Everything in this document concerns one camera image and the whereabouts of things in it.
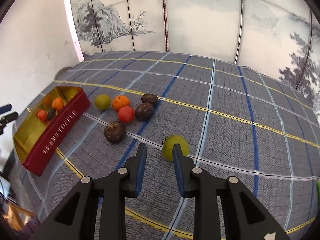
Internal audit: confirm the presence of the green fruit with stem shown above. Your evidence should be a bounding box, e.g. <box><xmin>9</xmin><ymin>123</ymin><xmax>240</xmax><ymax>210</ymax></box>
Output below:
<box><xmin>162</xmin><ymin>134</ymin><xmax>190</xmax><ymax>163</ymax></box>

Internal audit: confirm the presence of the dark wrinkled fruit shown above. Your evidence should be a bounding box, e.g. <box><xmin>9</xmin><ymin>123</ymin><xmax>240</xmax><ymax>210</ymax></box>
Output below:
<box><xmin>135</xmin><ymin>102</ymin><xmax>153</xmax><ymax>121</ymax></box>
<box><xmin>104</xmin><ymin>120</ymin><xmax>126</xmax><ymax>144</ymax></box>
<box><xmin>141</xmin><ymin>93</ymin><xmax>159</xmax><ymax>106</ymax></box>

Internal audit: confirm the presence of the red round fruit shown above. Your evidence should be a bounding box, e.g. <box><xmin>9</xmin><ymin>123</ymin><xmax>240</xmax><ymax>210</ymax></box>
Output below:
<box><xmin>118</xmin><ymin>106</ymin><xmax>135</xmax><ymax>124</ymax></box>

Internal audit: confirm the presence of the green round fruit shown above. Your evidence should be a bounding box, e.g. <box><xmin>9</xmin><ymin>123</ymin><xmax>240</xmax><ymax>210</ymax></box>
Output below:
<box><xmin>94</xmin><ymin>94</ymin><xmax>111</xmax><ymax>111</ymax></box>

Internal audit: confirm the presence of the orange tangerine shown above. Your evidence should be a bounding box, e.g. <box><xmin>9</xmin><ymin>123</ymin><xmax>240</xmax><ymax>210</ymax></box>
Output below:
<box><xmin>112</xmin><ymin>95</ymin><xmax>130</xmax><ymax>112</ymax></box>
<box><xmin>52</xmin><ymin>97</ymin><xmax>65</xmax><ymax>111</ymax></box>

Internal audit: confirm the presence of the red fruit in box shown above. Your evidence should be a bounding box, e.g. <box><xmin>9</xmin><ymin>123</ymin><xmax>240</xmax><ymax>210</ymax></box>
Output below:
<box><xmin>37</xmin><ymin>109</ymin><xmax>47</xmax><ymax>121</ymax></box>

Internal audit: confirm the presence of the red gold tin box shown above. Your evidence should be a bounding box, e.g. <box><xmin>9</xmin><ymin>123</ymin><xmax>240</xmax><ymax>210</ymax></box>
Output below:
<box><xmin>14</xmin><ymin>86</ymin><xmax>90</xmax><ymax>176</ymax></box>

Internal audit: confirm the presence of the dark fruit in box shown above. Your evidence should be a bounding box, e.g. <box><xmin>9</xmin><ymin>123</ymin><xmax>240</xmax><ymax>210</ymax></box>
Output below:
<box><xmin>47</xmin><ymin>108</ymin><xmax>56</xmax><ymax>121</ymax></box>

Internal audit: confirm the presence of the orange tangerine in box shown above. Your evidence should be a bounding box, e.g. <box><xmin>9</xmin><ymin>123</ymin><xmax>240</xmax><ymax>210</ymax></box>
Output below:
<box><xmin>52</xmin><ymin>97</ymin><xmax>65</xmax><ymax>111</ymax></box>

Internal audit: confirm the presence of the grey plaid tablecloth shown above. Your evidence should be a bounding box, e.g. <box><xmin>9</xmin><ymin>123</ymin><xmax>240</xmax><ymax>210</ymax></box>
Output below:
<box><xmin>13</xmin><ymin>51</ymin><xmax>319</xmax><ymax>239</ymax></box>

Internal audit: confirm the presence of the painted folding screen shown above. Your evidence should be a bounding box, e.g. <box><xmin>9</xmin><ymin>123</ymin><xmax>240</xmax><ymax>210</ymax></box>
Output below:
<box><xmin>70</xmin><ymin>0</ymin><xmax>319</xmax><ymax>115</ymax></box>

